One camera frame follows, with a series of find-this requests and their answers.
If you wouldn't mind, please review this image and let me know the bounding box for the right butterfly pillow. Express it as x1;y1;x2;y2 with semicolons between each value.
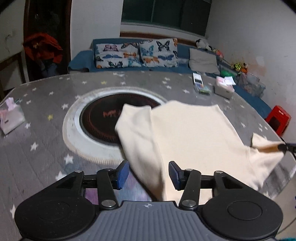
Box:
139;38;179;68

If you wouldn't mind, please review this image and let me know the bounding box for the red plastic stool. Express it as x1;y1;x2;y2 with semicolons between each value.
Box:
265;105;292;137

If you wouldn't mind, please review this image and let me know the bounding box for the black round induction cooktop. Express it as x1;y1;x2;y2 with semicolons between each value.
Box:
79;93;161;146

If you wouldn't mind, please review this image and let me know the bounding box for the blue sectional sofa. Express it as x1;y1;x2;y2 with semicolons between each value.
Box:
67;38;273;119

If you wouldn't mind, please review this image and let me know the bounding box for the white phone on table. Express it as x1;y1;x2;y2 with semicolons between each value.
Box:
193;73;204;86

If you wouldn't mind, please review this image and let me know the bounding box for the cream sweatshirt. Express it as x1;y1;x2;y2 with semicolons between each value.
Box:
115;101;284;202

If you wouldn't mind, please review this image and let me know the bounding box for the grey plain cushion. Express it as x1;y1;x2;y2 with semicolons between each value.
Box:
189;48;220;75

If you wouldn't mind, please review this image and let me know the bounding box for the butterfly pillow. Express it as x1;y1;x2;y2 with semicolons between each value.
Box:
94;42;142;69
139;38;179;68

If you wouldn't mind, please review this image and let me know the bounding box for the colourful toy pile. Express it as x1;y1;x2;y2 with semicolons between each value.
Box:
231;63;248;74

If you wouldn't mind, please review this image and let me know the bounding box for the left butterfly pillow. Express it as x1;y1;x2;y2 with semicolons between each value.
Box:
94;42;142;69

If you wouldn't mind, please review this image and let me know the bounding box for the white tissue box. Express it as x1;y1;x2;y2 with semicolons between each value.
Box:
214;76;235;99

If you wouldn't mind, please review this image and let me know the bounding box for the plush toy on sofa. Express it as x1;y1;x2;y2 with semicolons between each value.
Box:
196;39;213;51

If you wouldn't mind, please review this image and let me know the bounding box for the dark wooden doorway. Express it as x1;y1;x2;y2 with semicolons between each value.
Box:
23;0;72;81

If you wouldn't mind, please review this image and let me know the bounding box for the green ball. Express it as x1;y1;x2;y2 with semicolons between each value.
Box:
220;69;236;77

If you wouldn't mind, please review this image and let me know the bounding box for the red garment on chair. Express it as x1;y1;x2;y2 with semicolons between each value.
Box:
23;33;63;64

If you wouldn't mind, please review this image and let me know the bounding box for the dark window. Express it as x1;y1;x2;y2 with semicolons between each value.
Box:
121;0;212;36

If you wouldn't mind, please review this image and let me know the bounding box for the pink tissue pack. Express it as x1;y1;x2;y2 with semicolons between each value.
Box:
1;97;25;135

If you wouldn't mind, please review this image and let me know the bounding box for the clear plastic storage box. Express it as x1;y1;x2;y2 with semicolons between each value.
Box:
238;72;266;98

